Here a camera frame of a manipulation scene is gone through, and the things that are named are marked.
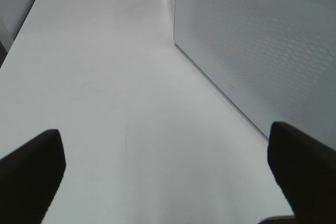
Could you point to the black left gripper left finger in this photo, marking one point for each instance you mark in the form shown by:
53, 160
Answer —
30, 178

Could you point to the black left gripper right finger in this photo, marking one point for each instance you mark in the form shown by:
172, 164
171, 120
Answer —
304, 169

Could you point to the white microwave door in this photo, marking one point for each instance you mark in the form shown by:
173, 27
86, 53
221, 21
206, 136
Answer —
275, 59

